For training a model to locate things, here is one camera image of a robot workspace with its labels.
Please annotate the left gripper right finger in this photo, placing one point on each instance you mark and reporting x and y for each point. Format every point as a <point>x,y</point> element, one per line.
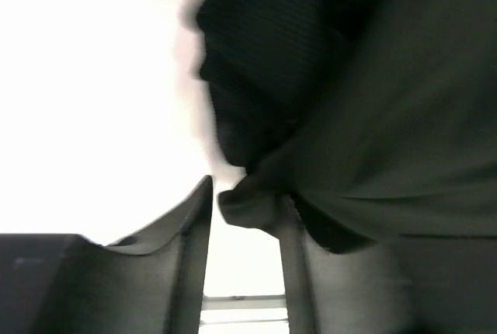
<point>413,285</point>

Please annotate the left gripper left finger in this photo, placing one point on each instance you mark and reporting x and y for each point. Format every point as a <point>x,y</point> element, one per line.
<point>149,282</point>

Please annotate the black trousers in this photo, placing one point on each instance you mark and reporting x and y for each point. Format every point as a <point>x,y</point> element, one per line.
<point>376,117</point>

